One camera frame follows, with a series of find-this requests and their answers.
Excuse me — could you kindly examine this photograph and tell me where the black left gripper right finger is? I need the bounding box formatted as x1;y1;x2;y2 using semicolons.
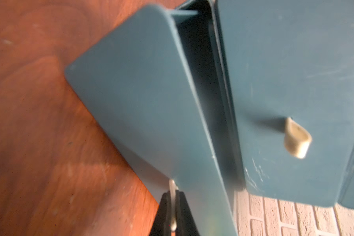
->
175;190;199;236

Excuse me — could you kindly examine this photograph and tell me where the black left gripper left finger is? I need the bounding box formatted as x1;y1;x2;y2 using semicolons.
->
149;191;172;236

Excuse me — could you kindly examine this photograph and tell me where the teal pulled-out drawer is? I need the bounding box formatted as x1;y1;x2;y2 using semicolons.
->
217;1;354;207

